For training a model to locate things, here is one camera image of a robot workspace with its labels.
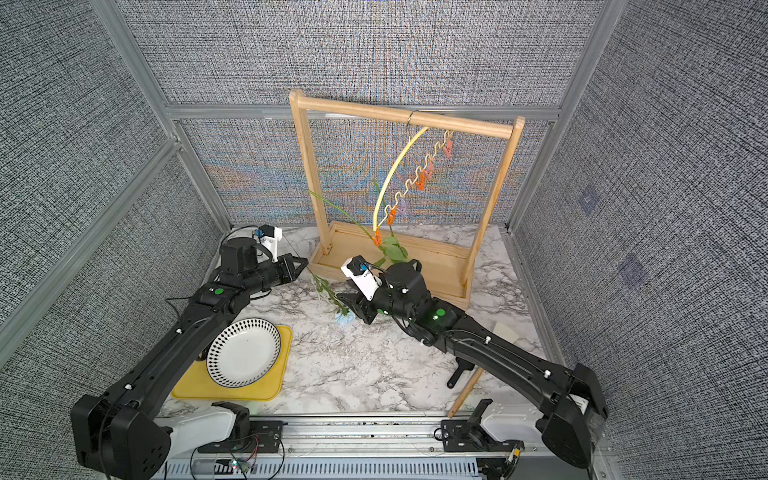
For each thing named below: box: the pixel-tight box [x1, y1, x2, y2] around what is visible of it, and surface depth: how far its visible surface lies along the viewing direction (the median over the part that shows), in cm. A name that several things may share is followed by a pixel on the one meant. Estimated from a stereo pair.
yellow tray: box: [172, 325, 293, 401], surface depth 82 cm
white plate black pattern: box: [206, 318, 282, 388], surface depth 87 cm
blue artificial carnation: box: [308, 267, 355, 325], surface depth 85 cm
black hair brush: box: [447, 357, 475, 389], surface depth 83 cm
